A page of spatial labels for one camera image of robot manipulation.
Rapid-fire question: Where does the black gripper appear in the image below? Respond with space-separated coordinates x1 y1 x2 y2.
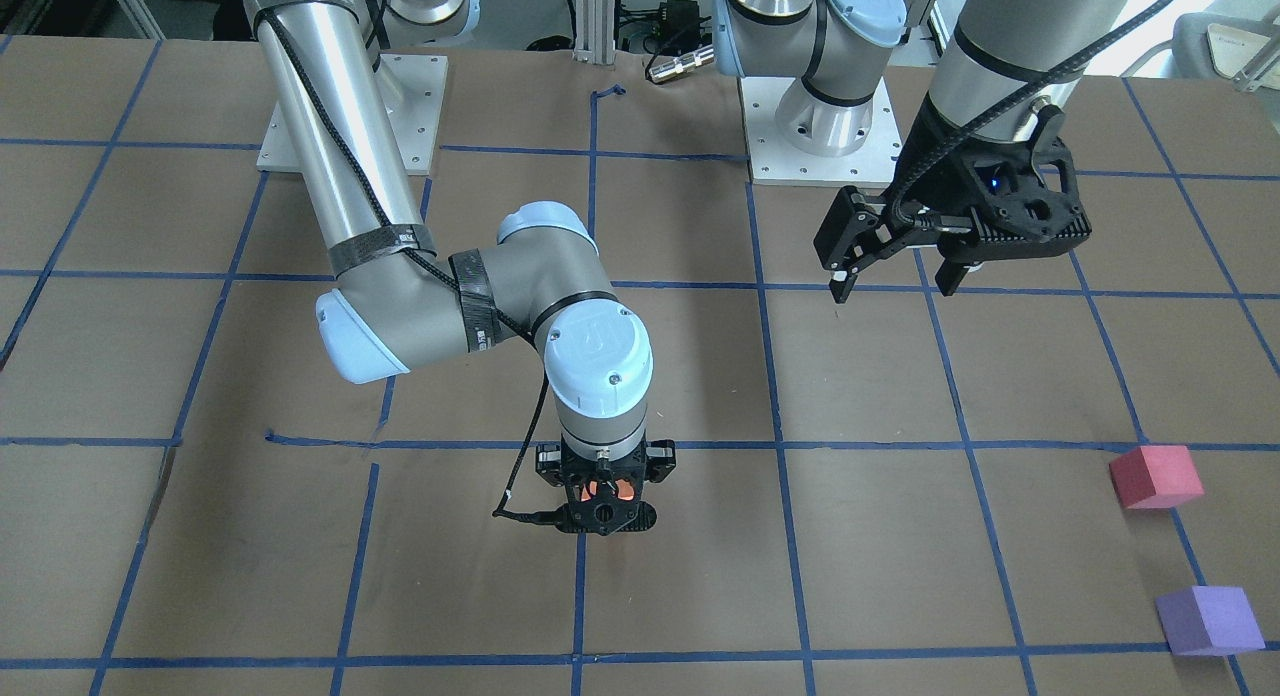
535 440 677 535

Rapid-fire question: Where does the red foam cube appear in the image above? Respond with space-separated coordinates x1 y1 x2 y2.
1108 444 1204 509

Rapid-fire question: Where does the purple foam cube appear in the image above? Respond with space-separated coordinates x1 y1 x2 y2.
1155 585 1266 656

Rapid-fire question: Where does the orange foam cube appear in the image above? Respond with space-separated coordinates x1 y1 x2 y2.
576 479 637 503

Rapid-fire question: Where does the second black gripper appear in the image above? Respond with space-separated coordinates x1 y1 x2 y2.
813 105 1092 305

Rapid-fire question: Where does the brown paper table mat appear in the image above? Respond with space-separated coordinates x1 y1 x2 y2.
0 36 1280 696

